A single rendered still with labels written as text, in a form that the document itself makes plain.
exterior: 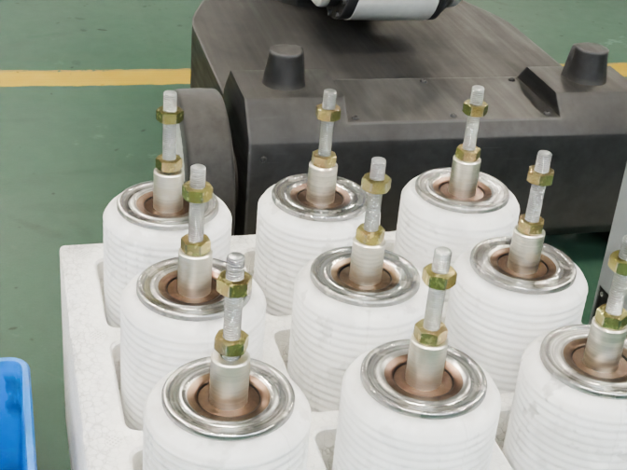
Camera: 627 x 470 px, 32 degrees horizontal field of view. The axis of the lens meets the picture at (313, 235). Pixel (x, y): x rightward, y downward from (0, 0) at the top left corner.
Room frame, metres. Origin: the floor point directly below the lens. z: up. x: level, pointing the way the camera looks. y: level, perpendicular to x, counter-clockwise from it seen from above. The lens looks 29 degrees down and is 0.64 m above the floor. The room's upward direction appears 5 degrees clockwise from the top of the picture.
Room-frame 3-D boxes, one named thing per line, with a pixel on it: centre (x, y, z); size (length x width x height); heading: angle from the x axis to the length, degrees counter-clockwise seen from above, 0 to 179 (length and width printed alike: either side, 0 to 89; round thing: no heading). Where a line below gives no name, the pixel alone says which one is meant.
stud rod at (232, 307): (0.51, 0.04, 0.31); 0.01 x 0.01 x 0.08
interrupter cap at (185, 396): (0.51, 0.04, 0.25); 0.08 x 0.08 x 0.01
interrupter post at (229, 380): (0.51, 0.04, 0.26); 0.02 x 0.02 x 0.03
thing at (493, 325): (0.69, -0.15, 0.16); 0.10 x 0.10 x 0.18
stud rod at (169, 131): (0.73, 0.11, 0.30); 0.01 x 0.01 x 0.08
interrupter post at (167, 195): (0.73, 0.11, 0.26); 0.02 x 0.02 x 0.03
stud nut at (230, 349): (0.51, 0.04, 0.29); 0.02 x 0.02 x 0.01; 20
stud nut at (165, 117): (0.73, 0.11, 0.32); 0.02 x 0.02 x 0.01; 8
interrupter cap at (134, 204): (0.73, 0.11, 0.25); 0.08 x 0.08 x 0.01
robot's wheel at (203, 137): (1.08, 0.13, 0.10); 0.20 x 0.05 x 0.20; 16
